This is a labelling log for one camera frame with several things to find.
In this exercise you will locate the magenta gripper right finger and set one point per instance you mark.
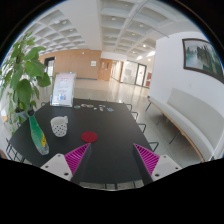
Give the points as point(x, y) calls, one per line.
point(153, 167)

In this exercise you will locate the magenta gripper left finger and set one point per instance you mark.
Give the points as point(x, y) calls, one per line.
point(70, 166)

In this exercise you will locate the red round coaster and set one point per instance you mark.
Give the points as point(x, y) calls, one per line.
point(89, 137)

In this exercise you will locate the white dotted mug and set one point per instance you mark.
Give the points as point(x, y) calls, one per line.
point(59, 125)

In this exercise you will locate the green plastic bottle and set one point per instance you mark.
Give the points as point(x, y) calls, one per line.
point(37, 134)

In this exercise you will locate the black rectangular table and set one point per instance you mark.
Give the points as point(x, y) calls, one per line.
point(112, 157)

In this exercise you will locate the small blue card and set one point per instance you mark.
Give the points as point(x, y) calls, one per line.
point(110, 109)

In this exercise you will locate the white long bench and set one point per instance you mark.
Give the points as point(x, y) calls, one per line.
point(200, 123)

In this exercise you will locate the white sign stand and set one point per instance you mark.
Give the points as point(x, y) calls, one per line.
point(63, 90)

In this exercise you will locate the green potted plant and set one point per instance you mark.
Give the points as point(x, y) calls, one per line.
point(21, 75)

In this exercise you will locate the framed landscape painting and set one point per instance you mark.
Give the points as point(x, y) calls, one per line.
point(200, 56)

